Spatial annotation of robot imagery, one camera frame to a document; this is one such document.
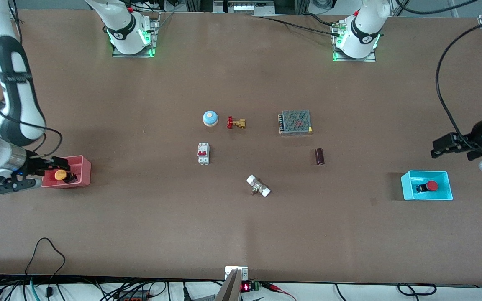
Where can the blue round bell button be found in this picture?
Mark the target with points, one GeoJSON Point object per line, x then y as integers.
{"type": "Point", "coordinates": [210, 118]}

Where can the white mounting bracket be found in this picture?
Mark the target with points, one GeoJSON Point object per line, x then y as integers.
{"type": "Point", "coordinates": [228, 271]}

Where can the cyan plastic box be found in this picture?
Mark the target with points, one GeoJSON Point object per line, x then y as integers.
{"type": "Point", "coordinates": [427, 195]}

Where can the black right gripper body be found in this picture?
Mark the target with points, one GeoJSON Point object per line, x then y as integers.
{"type": "Point", "coordinates": [37, 165]}

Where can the white and silver pipe fitting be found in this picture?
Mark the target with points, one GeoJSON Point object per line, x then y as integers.
{"type": "Point", "coordinates": [258, 186]}

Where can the red digit display module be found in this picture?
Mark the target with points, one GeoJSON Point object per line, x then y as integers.
{"type": "Point", "coordinates": [246, 286]}

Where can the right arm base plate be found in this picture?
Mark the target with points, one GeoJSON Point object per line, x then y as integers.
{"type": "Point", "coordinates": [154, 35]}

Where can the metal mesh power supply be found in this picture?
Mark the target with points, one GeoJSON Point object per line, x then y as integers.
{"type": "Point", "coordinates": [295, 122]}

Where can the red clip lead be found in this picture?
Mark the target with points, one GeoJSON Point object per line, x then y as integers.
{"type": "Point", "coordinates": [280, 289]}

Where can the grey aluminium bar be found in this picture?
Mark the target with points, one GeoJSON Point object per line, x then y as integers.
{"type": "Point", "coordinates": [230, 288]}

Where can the dark brown cylindrical capacitor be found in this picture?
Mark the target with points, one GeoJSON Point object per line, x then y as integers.
{"type": "Point", "coordinates": [319, 156]}

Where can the yellow push button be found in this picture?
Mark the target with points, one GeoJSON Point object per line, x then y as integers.
{"type": "Point", "coordinates": [61, 175]}

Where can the black and red power strip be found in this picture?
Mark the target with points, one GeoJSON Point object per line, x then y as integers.
{"type": "Point", "coordinates": [134, 296]}

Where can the white terminal device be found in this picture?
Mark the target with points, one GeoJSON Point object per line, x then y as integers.
{"type": "Point", "coordinates": [244, 6]}

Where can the pink plastic box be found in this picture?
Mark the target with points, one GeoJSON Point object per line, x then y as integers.
{"type": "Point", "coordinates": [83, 171]}

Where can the red push button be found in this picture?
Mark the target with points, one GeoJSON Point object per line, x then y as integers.
{"type": "Point", "coordinates": [431, 186]}

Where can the white circuit breaker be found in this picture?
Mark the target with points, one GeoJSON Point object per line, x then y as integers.
{"type": "Point", "coordinates": [203, 153]}

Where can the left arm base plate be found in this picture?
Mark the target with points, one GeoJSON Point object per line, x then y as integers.
{"type": "Point", "coordinates": [370, 59]}

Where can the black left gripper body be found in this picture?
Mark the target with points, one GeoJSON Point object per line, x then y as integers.
{"type": "Point", "coordinates": [470, 141]}

